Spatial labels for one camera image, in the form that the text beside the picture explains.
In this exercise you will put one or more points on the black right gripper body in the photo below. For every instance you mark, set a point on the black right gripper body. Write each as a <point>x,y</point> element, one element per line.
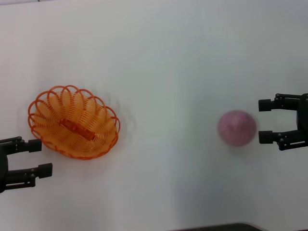
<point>303,115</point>

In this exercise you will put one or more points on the pink peach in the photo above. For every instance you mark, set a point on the pink peach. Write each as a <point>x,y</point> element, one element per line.
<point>237,128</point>

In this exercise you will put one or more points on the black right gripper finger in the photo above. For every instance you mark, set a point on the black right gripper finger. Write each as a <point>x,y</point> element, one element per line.
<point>265,105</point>
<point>265,137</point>

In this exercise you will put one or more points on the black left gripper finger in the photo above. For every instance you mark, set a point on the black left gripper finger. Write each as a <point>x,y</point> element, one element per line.
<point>33,145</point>
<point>44,170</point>

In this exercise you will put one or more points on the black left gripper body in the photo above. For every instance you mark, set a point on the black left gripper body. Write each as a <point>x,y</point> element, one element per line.
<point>3,168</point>

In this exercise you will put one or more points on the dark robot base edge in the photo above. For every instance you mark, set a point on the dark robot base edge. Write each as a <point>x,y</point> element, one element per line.
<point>216,227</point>

